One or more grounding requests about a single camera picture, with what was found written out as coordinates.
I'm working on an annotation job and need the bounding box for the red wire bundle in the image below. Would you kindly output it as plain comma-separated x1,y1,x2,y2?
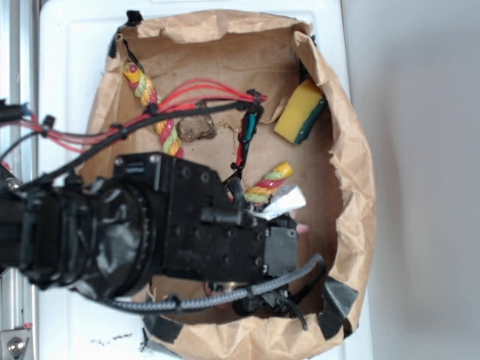
0,77,269,166

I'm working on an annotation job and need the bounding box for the brown paper bag liner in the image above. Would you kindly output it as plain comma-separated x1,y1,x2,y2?
88,10,377,359

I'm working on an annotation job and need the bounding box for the pink plush bunny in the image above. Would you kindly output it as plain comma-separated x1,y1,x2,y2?
290,211,310,236

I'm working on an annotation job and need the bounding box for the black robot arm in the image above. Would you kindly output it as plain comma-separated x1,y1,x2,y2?
1,153,297,301

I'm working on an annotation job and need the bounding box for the yellow green sponge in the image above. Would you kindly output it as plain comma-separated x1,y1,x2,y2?
274,79,327,144

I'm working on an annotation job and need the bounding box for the white paper tag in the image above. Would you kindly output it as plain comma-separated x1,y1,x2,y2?
256,185,307,221

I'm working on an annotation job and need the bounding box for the brown rock chunk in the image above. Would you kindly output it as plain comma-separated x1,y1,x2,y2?
176,113,217,142

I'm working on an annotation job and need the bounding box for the grey braided cable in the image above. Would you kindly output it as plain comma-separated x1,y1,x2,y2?
112,253,326,313

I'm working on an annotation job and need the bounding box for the black sleeved cable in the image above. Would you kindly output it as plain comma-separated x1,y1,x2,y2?
0,89,263,181

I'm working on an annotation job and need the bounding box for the twisted multicolour rope toy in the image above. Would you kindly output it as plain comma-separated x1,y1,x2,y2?
122,61,293,204

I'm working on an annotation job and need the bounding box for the aluminium frame rail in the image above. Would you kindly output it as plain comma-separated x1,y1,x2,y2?
1,1,41,359

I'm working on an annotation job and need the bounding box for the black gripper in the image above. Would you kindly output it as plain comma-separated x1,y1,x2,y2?
112,152,298,297

